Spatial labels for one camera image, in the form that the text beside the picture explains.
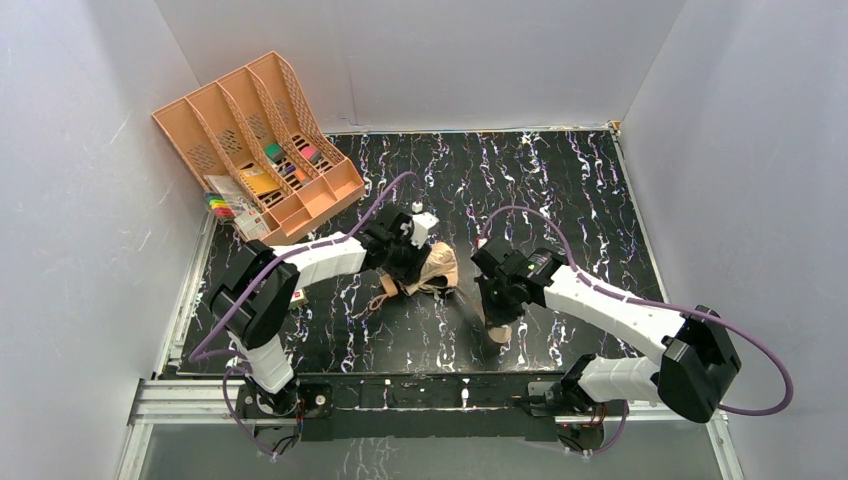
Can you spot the yellow notepad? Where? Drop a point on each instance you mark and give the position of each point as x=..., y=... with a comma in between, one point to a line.
x=258, y=181

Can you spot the white paper card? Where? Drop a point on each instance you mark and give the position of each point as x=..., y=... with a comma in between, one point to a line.
x=226, y=187

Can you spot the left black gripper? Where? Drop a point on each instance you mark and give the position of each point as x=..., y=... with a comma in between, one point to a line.
x=408, y=266

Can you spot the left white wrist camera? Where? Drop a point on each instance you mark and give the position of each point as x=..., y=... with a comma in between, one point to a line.
x=424, y=223

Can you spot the pink eraser block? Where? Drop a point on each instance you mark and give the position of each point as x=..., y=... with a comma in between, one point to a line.
x=311, y=154

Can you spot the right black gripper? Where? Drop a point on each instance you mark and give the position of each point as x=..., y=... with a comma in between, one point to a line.
x=497, y=309

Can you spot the orange plastic file organizer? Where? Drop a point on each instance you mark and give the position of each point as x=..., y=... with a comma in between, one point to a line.
x=224, y=126

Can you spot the colourful marker set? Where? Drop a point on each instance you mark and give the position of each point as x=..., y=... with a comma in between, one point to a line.
x=219, y=207

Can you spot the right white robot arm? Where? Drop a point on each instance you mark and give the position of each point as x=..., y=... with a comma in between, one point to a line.
x=684, y=361

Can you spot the beige folding umbrella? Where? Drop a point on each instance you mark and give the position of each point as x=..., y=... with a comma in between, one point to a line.
x=439, y=275

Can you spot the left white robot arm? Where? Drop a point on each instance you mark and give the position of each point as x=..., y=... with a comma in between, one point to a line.
x=250, y=301

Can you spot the green eraser block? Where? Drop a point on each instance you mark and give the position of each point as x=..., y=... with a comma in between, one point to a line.
x=275, y=153

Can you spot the small white green box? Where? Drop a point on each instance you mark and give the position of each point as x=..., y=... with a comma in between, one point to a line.
x=298, y=299

